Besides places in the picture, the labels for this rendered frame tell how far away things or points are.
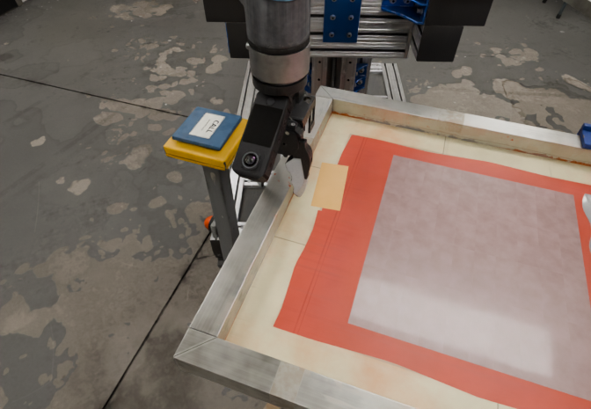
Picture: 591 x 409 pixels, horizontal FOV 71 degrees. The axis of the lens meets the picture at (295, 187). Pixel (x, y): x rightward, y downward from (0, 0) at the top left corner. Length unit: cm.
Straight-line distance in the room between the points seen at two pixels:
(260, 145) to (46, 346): 142
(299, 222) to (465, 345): 28
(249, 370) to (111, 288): 137
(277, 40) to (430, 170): 39
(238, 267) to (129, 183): 165
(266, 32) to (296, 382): 39
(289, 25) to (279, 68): 5
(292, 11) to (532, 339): 49
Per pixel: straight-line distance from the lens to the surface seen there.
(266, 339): 56
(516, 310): 64
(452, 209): 71
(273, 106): 54
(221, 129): 80
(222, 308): 54
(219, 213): 97
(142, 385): 162
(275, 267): 60
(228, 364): 51
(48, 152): 254
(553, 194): 81
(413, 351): 57
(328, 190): 70
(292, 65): 51
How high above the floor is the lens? 147
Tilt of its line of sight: 47 degrees down
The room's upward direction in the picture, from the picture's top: straight up
